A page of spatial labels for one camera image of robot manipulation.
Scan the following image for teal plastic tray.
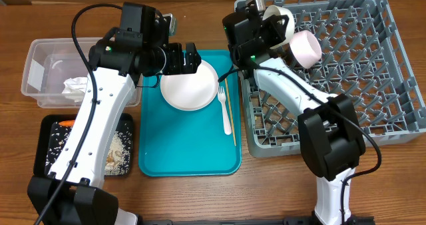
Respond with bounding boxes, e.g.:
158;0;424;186
138;50;242;176

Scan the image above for black tray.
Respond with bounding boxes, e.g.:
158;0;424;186
33;113;134;176

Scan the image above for cream bowl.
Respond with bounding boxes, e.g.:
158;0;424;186
262;5;295;49

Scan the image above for bowl with food scraps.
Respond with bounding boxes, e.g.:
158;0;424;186
290;30;322;69

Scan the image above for pink plate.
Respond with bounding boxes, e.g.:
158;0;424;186
160;60;218;111

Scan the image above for grey dish rack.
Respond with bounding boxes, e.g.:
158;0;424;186
239;0;425;157

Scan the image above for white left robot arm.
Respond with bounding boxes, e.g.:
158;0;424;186
27;2;201;224

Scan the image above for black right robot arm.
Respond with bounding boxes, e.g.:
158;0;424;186
222;5;365;224

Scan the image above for wooden chopstick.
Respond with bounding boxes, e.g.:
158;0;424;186
224;79;236;147

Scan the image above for white plastic fork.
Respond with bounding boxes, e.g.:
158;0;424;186
217;86;232;135

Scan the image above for clear plastic bin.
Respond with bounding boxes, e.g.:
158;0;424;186
21;37;143;109

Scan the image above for white tissue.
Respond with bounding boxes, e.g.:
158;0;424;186
62;77;88;103

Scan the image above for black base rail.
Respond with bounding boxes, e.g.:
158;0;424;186
138;216;317;225

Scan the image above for orange carrot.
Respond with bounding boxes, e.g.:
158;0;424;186
59;120;75;127

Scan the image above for spilled rice and peanuts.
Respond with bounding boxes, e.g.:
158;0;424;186
45;120;134;176

